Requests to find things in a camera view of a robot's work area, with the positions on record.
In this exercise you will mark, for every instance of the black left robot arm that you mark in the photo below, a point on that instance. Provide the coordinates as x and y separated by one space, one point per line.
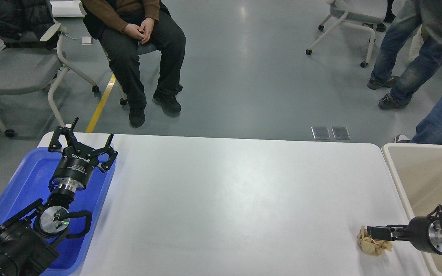
50 207

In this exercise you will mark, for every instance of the left metal floor plate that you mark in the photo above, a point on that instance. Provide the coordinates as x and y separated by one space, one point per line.
320 133

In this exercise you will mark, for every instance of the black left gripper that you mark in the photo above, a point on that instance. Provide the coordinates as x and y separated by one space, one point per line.
76 165

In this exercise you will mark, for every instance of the grey office chair left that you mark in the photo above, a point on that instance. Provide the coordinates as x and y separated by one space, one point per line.
26 70

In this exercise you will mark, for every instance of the black jacket on chair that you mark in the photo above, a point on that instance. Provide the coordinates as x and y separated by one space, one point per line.
24 22

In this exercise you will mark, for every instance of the grey office chair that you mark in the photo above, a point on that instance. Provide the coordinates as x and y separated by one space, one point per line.
359 14
26 70

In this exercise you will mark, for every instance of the chair under seated person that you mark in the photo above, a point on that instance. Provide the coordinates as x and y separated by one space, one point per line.
141 49

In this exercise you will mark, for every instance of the blue plastic tray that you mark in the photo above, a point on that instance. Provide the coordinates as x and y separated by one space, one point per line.
30 182

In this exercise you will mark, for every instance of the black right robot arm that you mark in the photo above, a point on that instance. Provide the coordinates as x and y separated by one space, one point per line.
436 214

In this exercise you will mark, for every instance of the grey office chair right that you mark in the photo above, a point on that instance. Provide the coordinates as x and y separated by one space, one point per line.
359 14

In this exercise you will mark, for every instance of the beige plastic bin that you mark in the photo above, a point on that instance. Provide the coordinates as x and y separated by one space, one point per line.
417 173

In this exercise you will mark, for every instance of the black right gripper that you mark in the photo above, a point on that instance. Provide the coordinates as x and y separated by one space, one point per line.
424 234

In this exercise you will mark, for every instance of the brown paper ball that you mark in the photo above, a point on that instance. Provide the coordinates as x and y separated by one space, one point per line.
372 246

